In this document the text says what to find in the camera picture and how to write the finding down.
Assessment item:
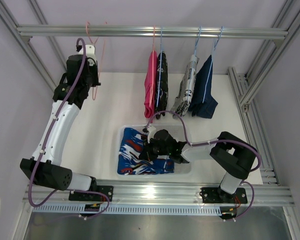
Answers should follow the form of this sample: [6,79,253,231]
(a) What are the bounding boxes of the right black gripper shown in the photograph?
[139,136,171,162]

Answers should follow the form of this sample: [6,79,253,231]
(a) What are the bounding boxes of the white plastic basket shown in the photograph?
[115,123,192,179]

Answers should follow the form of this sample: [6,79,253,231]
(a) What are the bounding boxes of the blue white patterned trousers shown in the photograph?
[116,127,175,176]

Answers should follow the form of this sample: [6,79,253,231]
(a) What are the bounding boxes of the black white patterned trousers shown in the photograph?
[154,51,169,113]

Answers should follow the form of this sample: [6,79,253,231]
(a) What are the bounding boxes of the pink hanger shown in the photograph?
[152,26,158,106]
[85,21,107,101]

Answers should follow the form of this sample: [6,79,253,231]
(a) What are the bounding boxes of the blue hanger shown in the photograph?
[156,26,163,108]
[193,25,202,71]
[202,26,224,103]

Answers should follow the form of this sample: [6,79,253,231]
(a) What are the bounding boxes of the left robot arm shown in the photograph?
[20,54,100,201]

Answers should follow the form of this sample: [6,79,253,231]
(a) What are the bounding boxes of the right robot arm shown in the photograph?
[139,129,262,202]

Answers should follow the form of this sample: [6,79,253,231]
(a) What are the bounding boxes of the white black print trousers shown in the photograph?
[171,54,199,117]

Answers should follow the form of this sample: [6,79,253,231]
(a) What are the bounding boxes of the navy blue trousers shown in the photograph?
[188,55,218,119]

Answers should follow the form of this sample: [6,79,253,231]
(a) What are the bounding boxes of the pink trousers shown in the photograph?
[144,50,157,119]

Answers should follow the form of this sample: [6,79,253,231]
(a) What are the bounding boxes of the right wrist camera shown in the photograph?
[142,124,157,143]

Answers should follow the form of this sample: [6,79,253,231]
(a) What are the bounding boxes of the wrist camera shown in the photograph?
[76,44,98,66]
[142,124,157,143]

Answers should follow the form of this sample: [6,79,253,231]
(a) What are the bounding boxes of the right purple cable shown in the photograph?
[143,110,263,213]

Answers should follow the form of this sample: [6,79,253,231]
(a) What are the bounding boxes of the purple cable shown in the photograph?
[143,110,263,213]
[28,37,111,221]

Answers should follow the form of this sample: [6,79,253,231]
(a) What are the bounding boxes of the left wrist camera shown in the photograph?
[76,44,98,66]

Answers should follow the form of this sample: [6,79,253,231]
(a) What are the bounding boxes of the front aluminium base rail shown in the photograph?
[97,180,295,207]

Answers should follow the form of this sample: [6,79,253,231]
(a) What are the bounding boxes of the aluminium hanging rail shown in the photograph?
[16,24,288,40]

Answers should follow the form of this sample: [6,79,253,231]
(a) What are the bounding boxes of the left aluminium frame struts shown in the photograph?
[0,0,66,92]

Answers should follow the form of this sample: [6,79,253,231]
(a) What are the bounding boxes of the aluminium frame struts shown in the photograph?
[227,0,300,186]
[0,0,66,92]

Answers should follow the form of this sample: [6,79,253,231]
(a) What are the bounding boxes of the right aluminium frame struts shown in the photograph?
[227,0,300,186]

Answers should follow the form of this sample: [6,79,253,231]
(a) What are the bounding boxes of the white slotted cable duct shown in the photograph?
[33,203,222,216]

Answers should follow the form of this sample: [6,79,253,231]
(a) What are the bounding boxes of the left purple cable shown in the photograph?
[28,37,111,221]

